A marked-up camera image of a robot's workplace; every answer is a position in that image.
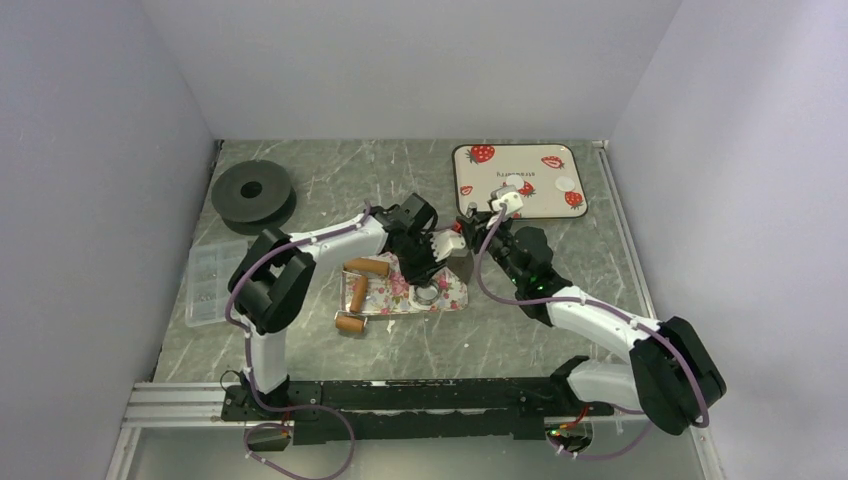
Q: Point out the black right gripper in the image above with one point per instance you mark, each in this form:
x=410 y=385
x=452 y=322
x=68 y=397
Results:
x=477 y=225

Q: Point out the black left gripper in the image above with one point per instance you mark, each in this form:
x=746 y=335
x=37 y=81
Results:
x=422 y=276

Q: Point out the floral print tray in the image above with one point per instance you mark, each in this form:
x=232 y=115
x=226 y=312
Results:
x=393 y=296

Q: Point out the wooden rolling pin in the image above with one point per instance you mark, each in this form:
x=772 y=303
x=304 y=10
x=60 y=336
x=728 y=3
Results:
x=350 y=319

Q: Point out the wooden handled dough scraper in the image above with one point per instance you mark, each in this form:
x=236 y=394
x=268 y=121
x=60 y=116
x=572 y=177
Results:
x=463 y=267

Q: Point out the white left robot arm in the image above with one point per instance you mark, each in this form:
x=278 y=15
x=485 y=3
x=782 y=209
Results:
x=268 y=288

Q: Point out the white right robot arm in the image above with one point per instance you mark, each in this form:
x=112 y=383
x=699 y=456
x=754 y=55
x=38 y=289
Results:
x=669 y=375

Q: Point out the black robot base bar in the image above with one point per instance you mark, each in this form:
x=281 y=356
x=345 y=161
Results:
x=317 y=412

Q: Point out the round white wrapper middle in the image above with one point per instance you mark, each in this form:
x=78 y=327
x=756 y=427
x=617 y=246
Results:
x=515 y=181

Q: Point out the round white wrapper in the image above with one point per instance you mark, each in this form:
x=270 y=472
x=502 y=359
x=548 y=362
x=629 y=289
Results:
x=565 y=184
x=515 y=181

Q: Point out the strawberry print tray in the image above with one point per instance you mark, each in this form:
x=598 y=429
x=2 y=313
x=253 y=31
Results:
x=480 y=169

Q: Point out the round white wrapper right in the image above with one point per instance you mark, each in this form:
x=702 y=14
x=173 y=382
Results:
x=565 y=184

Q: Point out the black filament spool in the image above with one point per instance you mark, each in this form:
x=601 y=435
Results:
x=254 y=195

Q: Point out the clear plastic parts box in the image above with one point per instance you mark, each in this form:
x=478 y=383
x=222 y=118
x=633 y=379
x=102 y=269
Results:
x=208 y=272

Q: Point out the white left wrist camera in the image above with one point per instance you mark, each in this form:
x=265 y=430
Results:
x=448 y=243

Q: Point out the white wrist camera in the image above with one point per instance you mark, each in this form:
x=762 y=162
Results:
x=506 y=200
x=448 y=243

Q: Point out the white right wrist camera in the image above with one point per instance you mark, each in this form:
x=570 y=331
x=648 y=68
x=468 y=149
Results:
x=506 y=200

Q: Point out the aluminium frame rail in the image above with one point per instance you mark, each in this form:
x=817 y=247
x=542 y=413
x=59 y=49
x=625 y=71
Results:
x=174 y=405

